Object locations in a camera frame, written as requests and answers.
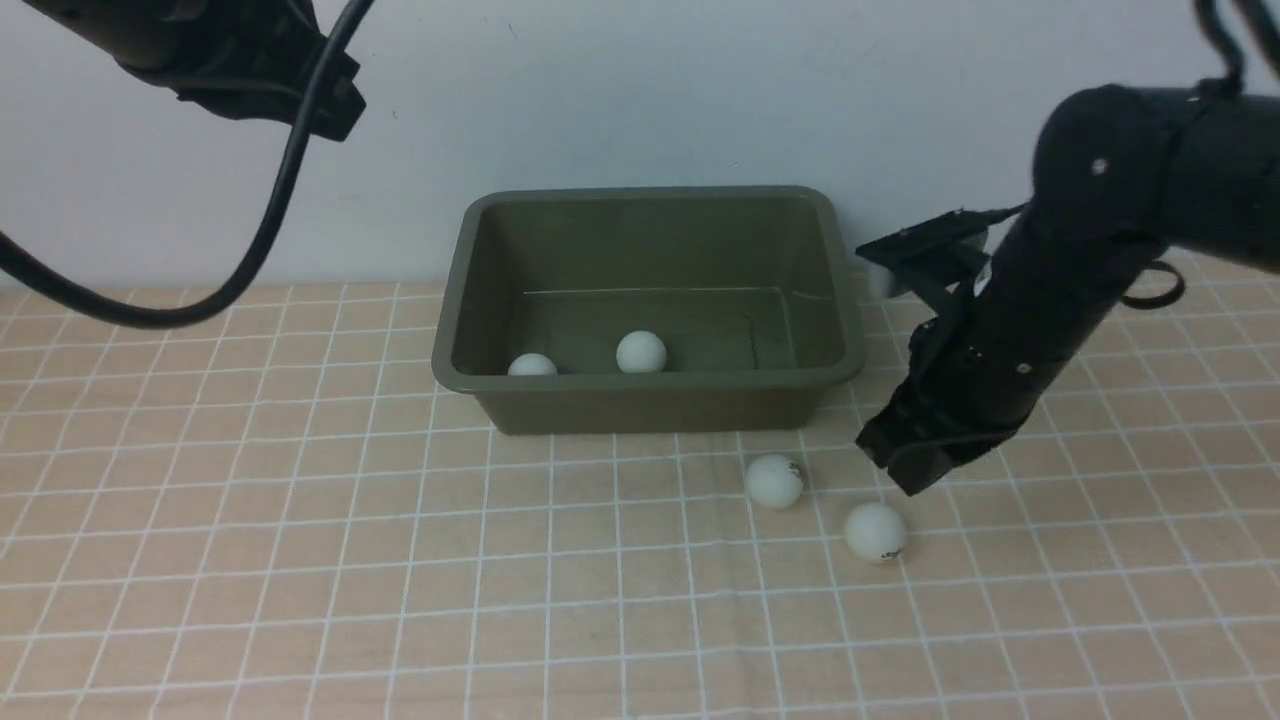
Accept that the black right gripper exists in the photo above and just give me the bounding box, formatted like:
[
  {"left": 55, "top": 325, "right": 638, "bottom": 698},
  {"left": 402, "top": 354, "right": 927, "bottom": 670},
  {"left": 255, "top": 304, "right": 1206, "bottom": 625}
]
[{"left": 856, "top": 234, "right": 1140, "bottom": 496}]

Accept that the white ping-pong ball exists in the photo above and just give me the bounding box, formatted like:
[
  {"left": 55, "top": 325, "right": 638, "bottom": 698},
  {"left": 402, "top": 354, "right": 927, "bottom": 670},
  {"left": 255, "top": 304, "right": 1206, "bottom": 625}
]
[
  {"left": 507, "top": 352, "right": 558, "bottom": 375},
  {"left": 844, "top": 503, "right": 908, "bottom": 562},
  {"left": 614, "top": 331, "right": 668, "bottom": 374},
  {"left": 744, "top": 454, "right": 804, "bottom": 510}
]

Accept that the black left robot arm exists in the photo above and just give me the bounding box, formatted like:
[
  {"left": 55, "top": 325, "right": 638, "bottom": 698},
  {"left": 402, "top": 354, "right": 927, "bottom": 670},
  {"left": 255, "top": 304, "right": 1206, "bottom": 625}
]
[{"left": 29, "top": 1, "right": 326, "bottom": 124}]

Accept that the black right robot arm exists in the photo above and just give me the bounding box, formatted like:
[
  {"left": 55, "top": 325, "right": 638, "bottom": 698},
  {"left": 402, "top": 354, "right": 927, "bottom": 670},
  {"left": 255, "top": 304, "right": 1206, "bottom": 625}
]
[{"left": 856, "top": 85, "right": 1279, "bottom": 496}]

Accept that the olive green plastic bin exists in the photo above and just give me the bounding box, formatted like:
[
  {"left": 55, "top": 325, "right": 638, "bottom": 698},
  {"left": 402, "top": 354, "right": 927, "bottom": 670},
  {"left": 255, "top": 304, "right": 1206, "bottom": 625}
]
[{"left": 431, "top": 184, "right": 867, "bottom": 436}]

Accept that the checkered peach tablecloth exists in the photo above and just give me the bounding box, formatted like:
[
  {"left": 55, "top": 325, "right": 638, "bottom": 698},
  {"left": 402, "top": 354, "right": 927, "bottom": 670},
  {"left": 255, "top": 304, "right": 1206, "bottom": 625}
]
[{"left": 1, "top": 258, "right": 1279, "bottom": 719}]

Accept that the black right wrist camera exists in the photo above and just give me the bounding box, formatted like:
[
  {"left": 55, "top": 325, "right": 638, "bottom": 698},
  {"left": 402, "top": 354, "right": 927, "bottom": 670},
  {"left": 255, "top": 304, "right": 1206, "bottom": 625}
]
[{"left": 855, "top": 210, "right": 996, "bottom": 299}]

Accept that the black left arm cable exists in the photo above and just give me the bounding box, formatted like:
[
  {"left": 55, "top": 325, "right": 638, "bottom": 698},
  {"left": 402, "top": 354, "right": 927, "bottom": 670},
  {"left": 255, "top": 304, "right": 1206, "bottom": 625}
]
[{"left": 0, "top": 0, "right": 376, "bottom": 331}]

